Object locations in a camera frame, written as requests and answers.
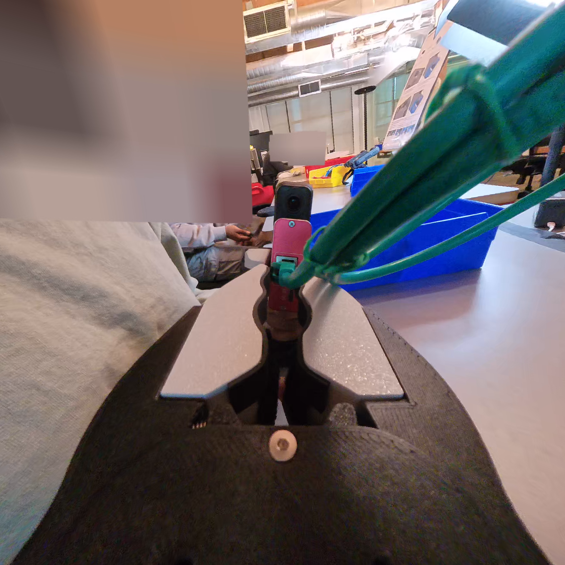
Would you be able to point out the black floor lamp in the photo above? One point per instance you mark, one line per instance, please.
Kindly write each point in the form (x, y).
(365, 123)

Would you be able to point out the small blue bin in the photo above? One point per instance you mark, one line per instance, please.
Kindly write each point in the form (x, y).
(364, 181)

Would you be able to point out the small red bin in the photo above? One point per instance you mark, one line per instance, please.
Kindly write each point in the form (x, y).
(314, 169)

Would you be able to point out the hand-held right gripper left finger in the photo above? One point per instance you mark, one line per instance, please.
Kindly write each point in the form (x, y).
(220, 340)

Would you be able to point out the red plastic container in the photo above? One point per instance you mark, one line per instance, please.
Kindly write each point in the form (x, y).
(261, 196)

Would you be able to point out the small yellow bin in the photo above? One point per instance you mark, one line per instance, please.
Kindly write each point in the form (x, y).
(329, 179)

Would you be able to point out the large blue bin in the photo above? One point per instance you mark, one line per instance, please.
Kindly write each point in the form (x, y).
(441, 251)

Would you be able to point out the grey desk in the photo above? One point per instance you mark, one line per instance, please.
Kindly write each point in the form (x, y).
(485, 353)

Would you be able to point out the instruction poster board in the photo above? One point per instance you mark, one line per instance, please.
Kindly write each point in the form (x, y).
(415, 97)

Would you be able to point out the silver air duct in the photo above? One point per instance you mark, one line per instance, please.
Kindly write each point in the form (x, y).
(335, 17)

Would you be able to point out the red metal adapter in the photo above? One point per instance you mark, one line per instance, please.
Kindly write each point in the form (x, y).
(289, 240)

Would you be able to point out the person's light sweater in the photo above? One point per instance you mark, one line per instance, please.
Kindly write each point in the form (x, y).
(79, 331)

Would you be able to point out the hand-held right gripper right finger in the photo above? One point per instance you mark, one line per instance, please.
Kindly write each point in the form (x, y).
(348, 348)

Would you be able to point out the white wall vent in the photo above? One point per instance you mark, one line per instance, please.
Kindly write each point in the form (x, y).
(310, 88)

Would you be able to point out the black box device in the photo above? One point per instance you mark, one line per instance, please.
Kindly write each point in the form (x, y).
(549, 212)

